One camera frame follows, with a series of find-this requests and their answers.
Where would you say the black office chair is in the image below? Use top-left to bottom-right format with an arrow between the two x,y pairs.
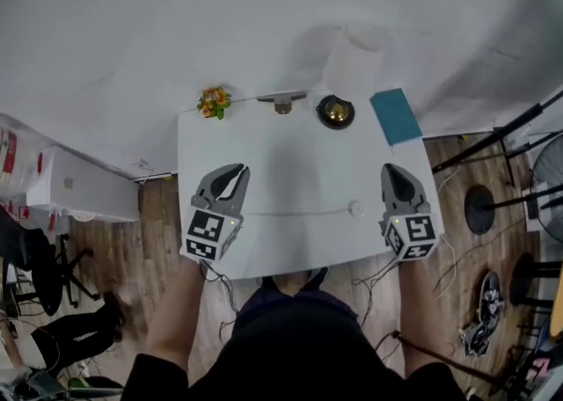
0,208 -> 101,317

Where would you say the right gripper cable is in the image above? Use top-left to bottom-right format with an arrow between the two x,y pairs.
350,256 -> 400,330

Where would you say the black patterned shoe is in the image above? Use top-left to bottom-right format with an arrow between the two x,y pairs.
476,270 -> 505,326
458,320 -> 494,358

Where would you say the person's right forearm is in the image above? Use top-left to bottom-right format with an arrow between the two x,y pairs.
397,253 -> 446,379

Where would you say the grey metal stand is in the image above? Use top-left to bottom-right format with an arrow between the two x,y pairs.
256,91 -> 308,115

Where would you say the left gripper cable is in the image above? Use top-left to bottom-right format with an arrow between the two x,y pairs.
198,259 -> 241,347

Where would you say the black stool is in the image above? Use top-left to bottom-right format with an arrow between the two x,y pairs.
508,251 -> 563,309

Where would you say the teal notebook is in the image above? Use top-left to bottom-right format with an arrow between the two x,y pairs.
369,87 -> 424,148

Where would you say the orange flower plant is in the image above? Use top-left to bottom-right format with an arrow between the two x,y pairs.
196,86 -> 233,121

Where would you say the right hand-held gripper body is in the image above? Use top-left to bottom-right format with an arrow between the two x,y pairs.
378,201 -> 440,263

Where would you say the person's black clothing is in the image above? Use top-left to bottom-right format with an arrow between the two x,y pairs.
120,266 -> 468,401

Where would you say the round black stand base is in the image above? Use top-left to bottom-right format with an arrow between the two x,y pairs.
464,184 -> 497,236

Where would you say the red and white packet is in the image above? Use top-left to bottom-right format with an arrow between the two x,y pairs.
0,128 -> 19,177

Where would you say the white paper roll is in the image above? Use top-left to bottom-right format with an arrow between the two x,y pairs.
323,24 -> 395,93

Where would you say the person's left forearm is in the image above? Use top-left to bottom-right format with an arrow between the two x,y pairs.
143,255 -> 208,376

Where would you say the white cabinet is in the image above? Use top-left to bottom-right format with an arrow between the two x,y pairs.
25,145 -> 141,223

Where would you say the black and gold bell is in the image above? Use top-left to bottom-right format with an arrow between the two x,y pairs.
315,94 -> 355,130

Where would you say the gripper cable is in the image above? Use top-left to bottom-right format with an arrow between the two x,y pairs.
198,259 -> 241,347
350,256 -> 400,330

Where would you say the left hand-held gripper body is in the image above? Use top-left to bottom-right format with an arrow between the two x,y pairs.
179,191 -> 245,265

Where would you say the black tripod stand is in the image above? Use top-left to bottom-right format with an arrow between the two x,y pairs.
431,90 -> 563,189

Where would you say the brown stick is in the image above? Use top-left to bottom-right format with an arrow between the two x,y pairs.
390,329 -> 507,393

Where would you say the standing fan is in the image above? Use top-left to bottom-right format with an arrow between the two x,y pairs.
487,131 -> 563,245

